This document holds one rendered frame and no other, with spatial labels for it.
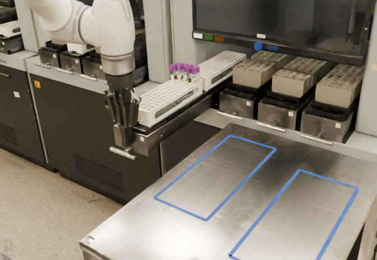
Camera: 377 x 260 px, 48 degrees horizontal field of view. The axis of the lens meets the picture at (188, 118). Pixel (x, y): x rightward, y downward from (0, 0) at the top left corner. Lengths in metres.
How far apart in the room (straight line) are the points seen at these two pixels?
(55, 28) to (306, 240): 0.80
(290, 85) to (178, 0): 0.52
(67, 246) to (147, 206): 1.22
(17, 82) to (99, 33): 1.36
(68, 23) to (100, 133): 0.96
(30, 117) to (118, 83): 1.36
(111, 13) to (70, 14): 0.12
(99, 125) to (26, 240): 0.65
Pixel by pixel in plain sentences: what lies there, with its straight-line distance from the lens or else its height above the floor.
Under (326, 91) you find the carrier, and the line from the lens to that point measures 1.42.
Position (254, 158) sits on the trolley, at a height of 0.82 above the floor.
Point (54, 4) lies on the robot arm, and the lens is 1.16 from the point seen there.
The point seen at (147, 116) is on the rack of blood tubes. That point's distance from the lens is 1.26.
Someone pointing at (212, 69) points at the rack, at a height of 0.86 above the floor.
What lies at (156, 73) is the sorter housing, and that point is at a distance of 1.78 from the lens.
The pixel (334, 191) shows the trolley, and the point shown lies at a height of 0.82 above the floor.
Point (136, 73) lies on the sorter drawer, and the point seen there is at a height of 0.79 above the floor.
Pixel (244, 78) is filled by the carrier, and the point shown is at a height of 0.85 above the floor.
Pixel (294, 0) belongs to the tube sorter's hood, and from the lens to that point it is 1.38.
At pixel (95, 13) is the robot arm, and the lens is 1.13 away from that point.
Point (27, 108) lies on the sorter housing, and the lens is 2.46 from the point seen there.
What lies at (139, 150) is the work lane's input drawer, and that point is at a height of 0.75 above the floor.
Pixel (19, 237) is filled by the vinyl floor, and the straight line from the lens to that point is 2.27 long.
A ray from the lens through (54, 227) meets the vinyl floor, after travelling 2.27.
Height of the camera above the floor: 1.41
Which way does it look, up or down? 27 degrees down
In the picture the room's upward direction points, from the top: 2 degrees counter-clockwise
